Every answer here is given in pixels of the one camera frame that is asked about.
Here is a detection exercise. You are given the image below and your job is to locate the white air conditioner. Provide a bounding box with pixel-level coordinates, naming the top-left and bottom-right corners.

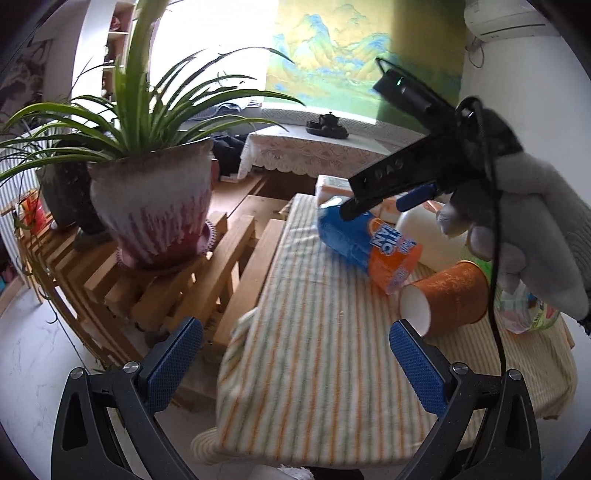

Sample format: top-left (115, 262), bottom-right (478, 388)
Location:
top-left (464, 0), bottom-right (557, 42)

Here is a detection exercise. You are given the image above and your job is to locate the black teapot set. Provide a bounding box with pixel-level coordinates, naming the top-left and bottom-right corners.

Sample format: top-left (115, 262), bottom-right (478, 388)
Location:
top-left (305, 112), bottom-right (349, 140)

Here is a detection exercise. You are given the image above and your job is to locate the striped table cloth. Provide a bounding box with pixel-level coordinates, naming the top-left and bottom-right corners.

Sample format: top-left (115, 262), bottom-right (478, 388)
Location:
top-left (190, 193), bottom-right (578, 467)

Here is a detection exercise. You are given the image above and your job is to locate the tissue pack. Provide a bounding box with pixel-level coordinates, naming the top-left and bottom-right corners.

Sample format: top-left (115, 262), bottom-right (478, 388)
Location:
top-left (315, 175), bottom-right (353, 206)
top-left (368, 195), bottom-right (445, 225)

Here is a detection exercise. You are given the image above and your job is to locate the white wall shelf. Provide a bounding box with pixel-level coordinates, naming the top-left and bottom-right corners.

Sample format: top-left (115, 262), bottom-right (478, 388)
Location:
top-left (73, 0), bottom-right (139, 103)

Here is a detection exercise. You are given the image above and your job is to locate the wooden slatted plant stand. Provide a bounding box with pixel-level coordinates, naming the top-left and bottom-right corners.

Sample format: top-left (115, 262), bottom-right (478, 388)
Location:
top-left (15, 209), bottom-right (286, 365)

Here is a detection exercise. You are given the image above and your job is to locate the green spider plant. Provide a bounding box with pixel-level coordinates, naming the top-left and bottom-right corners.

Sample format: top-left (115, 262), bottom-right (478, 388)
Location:
top-left (1, 1), bottom-right (294, 182)

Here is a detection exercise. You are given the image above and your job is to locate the grey gloved right hand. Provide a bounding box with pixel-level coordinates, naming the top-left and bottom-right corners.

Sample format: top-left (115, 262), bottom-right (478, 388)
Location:
top-left (437, 105), bottom-right (590, 329)

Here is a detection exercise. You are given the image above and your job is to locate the dark flower pot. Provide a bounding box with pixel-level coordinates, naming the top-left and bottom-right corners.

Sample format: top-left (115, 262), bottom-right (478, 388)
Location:
top-left (36, 162), bottom-right (106, 235)

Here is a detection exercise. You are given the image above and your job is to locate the green tea cup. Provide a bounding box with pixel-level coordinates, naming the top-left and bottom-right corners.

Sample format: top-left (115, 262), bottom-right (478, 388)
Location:
top-left (462, 246), bottom-right (493, 277)

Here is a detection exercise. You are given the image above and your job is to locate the red white flower pot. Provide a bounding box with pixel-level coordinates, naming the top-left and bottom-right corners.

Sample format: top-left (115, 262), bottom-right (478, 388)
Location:
top-left (88, 138), bottom-right (215, 271)

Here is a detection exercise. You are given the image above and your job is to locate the grapefruit label cup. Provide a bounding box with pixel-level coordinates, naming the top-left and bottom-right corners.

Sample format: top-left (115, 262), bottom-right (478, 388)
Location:
top-left (495, 282), bottom-right (560, 335)

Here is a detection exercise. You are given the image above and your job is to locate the orange paper cup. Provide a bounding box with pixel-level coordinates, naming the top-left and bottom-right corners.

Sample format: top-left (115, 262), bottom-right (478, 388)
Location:
top-left (399, 260), bottom-right (489, 337)

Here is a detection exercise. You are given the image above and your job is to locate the landscape painting curtain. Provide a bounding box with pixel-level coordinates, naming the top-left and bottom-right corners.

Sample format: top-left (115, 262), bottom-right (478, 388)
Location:
top-left (266, 0), bottom-right (467, 132)

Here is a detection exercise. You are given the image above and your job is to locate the ink painting wall scroll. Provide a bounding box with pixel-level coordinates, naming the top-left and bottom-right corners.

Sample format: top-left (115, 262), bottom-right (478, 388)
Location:
top-left (0, 39), bottom-right (52, 123)

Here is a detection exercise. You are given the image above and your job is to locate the tissue pack far left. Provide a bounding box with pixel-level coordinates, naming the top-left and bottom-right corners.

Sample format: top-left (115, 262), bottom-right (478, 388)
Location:
top-left (315, 175), bottom-right (353, 206)

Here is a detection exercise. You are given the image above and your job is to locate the blue orange Arctic Ocean cup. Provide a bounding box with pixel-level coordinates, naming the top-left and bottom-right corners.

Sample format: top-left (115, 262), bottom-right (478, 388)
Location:
top-left (317, 196), bottom-right (423, 295)

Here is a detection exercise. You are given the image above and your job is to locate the black bag on platform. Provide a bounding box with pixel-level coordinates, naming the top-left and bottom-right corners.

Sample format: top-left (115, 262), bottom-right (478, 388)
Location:
top-left (212, 135), bottom-right (247, 176)

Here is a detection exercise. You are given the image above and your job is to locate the lace covered low table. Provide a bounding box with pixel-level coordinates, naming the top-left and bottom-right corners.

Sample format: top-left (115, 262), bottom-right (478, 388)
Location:
top-left (238, 125), bottom-right (390, 180)

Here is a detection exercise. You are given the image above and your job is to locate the black cable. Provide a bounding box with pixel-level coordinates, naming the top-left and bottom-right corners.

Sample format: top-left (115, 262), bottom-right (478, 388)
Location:
top-left (466, 96), bottom-right (509, 375)

